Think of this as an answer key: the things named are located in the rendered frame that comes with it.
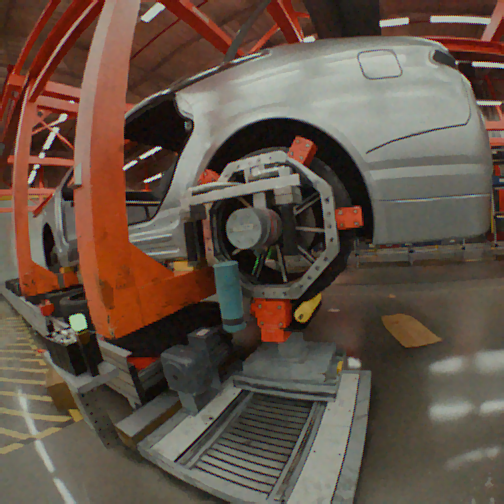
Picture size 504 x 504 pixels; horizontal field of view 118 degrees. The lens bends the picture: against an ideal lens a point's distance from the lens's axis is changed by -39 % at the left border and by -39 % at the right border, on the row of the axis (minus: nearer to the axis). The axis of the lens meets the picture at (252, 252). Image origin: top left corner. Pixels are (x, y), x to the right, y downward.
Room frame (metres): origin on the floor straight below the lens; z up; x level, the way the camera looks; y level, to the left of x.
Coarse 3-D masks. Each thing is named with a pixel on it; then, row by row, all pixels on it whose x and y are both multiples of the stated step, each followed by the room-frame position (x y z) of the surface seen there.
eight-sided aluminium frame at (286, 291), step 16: (240, 160) 0.92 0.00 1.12; (256, 160) 0.89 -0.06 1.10; (272, 160) 0.86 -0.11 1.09; (288, 160) 0.85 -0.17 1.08; (224, 176) 0.96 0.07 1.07; (320, 192) 0.79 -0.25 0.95; (208, 208) 1.00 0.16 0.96; (208, 224) 1.01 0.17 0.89; (208, 240) 1.02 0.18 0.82; (336, 240) 0.78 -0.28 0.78; (208, 256) 1.01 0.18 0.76; (320, 256) 0.80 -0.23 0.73; (320, 272) 0.81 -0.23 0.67; (256, 288) 0.92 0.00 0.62; (272, 288) 0.89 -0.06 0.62; (288, 288) 0.86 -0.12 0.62; (304, 288) 0.84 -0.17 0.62
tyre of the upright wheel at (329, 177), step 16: (320, 160) 0.90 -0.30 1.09; (240, 176) 1.03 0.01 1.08; (320, 176) 0.87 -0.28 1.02; (336, 176) 0.88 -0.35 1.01; (336, 192) 0.85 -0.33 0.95; (336, 208) 0.85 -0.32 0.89; (352, 240) 0.85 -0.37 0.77; (224, 256) 1.08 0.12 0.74; (336, 256) 0.86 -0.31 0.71; (336, 272) 0.86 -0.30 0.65; (320, 288) 0.89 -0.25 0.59
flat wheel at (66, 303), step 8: (72, 296) 1.67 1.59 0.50; (80, 296) 1.78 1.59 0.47; (64, 304) 1.40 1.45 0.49; (72, 304) 1.39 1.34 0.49; (80, 304) 1.40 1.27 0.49; (64, 312) 1.41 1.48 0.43; (72, 312) 1.39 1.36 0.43; (80, 312) 1.40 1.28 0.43; (88, 312) 1.42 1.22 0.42; (64, 320) 1.44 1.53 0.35; (88, 320) 1.42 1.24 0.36; (88, 328) 1.41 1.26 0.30
